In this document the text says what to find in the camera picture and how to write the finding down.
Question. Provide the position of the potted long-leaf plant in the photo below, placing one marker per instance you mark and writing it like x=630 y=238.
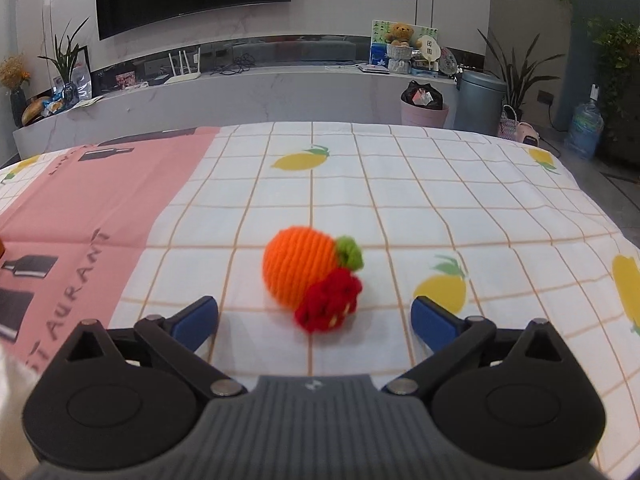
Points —
x=520 y=75

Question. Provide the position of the blue water jug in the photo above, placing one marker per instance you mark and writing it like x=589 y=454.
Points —
x=585 y=127

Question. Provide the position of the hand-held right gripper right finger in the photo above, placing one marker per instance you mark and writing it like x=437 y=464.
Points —
x=430 y=320

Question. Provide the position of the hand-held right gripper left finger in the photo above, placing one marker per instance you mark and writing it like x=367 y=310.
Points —
x=197 y=317

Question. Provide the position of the dark blue vase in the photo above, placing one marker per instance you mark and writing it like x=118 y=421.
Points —
x=18 y=107

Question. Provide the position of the wall outlet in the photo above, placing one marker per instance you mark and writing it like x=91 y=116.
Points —
x=545 y=98

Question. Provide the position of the lemon print checked tablecloth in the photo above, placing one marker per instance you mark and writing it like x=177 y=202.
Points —
x=450 y=210

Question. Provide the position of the blue white snack packet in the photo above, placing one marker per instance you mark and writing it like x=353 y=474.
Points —
x=53 y=104

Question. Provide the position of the dried yellow flowers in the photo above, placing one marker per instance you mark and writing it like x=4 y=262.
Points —
x=14 y=72

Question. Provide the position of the blue glass vase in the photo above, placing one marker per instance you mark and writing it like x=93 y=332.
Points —
x=68 y=94

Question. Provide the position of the pink card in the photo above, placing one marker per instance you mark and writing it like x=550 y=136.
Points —
x=126 y=79

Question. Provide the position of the paper sheets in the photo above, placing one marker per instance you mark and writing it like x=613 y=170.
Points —
x=89 y=102

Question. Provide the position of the grey trash can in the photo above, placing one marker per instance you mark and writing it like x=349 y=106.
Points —
x=479 y=105

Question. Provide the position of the green leafy plant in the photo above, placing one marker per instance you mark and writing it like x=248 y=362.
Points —
x=65 y=47

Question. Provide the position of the small pink object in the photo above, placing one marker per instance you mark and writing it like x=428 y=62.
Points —
x=529 y=134

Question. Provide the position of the pink woven bag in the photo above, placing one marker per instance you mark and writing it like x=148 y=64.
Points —
x=507 y=125

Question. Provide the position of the cream fabric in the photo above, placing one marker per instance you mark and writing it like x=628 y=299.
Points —
x=12 y=405

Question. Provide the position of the white marble television console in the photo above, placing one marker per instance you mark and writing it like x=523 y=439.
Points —
x=275 y=97

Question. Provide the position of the round white hand fan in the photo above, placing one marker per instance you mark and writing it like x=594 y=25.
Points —
x=429 y=49

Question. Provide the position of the brown round loaf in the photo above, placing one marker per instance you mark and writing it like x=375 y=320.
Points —
x=35 y=110

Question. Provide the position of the flat book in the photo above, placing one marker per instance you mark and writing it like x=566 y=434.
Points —
x=374 y=68

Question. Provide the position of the orange crochet fruit toy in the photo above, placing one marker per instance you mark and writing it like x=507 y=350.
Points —
x=300 y=270

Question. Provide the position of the small black box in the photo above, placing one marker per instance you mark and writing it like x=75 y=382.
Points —
x=160 y=79

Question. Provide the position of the brown teddy bear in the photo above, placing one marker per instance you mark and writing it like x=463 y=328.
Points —
x=402 y=34

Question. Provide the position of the pink bin with black bag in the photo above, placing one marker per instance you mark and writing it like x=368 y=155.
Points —
x=424 y=107

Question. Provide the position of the green blue picture board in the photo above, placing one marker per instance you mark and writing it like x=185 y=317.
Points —
x=377 y=47

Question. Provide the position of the white router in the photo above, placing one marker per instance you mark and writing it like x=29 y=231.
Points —
x=182 y=78

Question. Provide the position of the large green bushy plant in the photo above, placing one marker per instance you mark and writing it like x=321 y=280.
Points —
x=617 y=70

